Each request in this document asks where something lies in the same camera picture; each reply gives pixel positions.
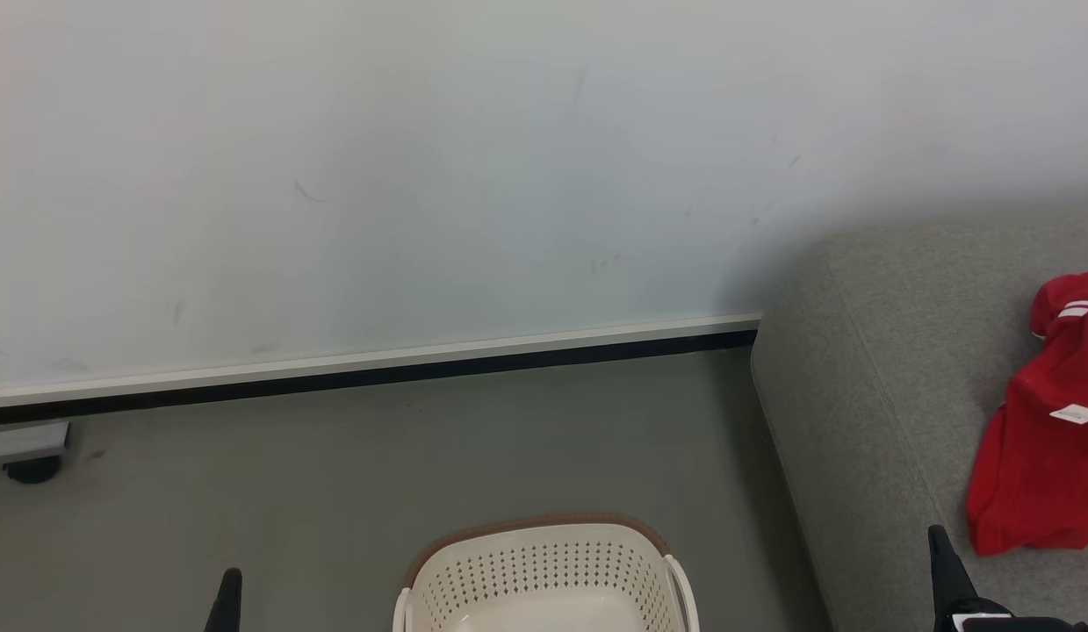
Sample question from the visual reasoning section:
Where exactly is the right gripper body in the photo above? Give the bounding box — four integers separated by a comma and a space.
936, 597, 1088, 632

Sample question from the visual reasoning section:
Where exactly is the black and white baseboard strip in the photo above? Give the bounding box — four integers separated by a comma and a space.
0, 313, 762, 428

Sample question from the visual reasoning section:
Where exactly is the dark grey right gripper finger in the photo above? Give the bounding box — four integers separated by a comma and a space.
927, 525, 980, 608

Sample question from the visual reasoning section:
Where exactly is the cream perforated laundry basket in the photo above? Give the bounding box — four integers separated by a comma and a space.
393, 515, 700, 632

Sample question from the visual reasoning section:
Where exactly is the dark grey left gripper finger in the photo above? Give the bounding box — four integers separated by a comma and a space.
203, 568, 243, 632

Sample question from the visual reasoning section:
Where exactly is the grey fabric sofa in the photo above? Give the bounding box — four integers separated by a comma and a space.
751, 206, 1088, 632

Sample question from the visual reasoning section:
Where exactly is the red smooth garment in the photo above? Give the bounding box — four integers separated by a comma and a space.
965, 271, 1088, 557

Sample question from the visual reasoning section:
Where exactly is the grey panel foot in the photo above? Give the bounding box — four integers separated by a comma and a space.
0, 421, 71, 485

